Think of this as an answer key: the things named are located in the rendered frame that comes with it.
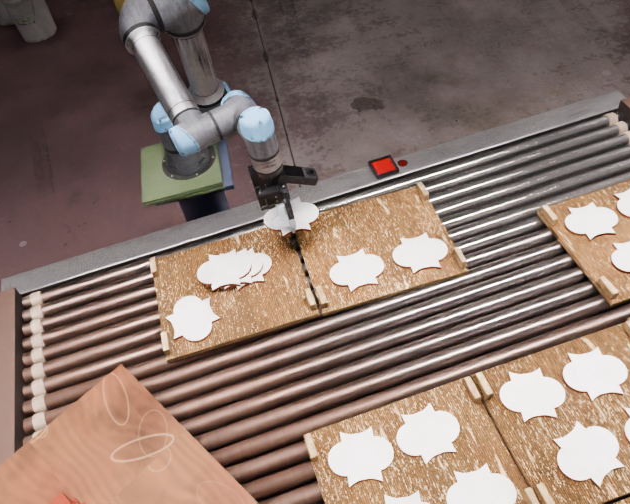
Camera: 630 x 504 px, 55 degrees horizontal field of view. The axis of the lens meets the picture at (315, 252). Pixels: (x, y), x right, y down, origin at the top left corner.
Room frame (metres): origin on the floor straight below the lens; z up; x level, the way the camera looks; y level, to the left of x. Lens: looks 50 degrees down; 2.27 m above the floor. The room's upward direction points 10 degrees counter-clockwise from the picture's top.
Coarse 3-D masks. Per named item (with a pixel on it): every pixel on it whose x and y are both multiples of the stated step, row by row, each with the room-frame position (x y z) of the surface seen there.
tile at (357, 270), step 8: (336, 256) 1.07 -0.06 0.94; (344, 256) 1.07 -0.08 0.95; (352, 256) 1.06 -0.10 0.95; (360, 256) 1.06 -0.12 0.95; (368, 256) 1.05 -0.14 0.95; (376, 256) 1.05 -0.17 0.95; (336, 264) 1.04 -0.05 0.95; (344, 264) 1.04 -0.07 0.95; (352, 264) 1.03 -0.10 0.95; (360, 264) 1.03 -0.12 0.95; (368, 264) 1.03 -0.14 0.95; (376, 264) 1.02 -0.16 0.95; (336, 272) 1.02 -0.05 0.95; (344, 272) 1.01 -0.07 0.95; (352, 272) 1.01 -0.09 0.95; (360, 272) 1.00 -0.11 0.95; (368, 272) 1.00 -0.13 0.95; (376, 272) 0.99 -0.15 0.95; (336, 280) 0.99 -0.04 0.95; (344, 280) 0.99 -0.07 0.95; (352, 280) 0.98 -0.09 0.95; (360, 280) 0.98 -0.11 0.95; (368, 280) 0.97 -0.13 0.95; (376, 280) 0.97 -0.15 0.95; (352, 288) 0.95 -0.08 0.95
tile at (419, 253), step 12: (408, 240) 1.09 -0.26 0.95; (420, 240) 1.08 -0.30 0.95; (432, 240) 1.07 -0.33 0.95; (396, 252) 1.05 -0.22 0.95; (408, 252) 1.04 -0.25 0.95; (420, 252) 1.04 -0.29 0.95; (432, 252) 1.03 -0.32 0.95; (444, 252) 1.02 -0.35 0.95; (396, 264) 1.02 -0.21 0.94; (408, 264) 1.00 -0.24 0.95; (420, 264) 1.00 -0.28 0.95; (432, 264) 0.99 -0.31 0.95
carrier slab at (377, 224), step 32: (416, 192) 1.27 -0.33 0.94; (320, 224) 1.21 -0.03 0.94; (352, 224) 1.19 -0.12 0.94; (384, 224) 1.17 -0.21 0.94; (416, 224) 1.15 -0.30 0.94; (320, 256) 1.09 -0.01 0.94; (384, 256) 1.05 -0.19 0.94; (448, 256) 1.01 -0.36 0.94; (384, 288) 0.94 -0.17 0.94; (416, 288) 0.94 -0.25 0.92
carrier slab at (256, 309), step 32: (192, 256) 1.17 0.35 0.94; (288, 256) 1.11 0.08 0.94; (160, 288) 1.07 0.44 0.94; (192, 288) 1.05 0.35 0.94; (256, 288) 1.02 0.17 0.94; (288, 288) 1.00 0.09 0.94; (160, 320) 0.96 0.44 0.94; (224, 320) 0.93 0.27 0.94; (256, 320) 0.91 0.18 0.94; (288, 320) 0.90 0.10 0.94; (192, 352) 0.85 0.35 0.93
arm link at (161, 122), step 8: (160, 104) 1.66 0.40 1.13; (152, 112) 1.63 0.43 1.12; (160, 112) 1.62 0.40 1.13; (152, 120) 1.61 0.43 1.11; (160, 120) 1.59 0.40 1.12; (168, 120) 1.58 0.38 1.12; (160, 128) 1.58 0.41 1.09; (168, 128) 1.57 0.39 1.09; (160, 136) 1.59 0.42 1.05; (168, 136) 1.58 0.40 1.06; (168, 144) 1.58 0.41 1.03
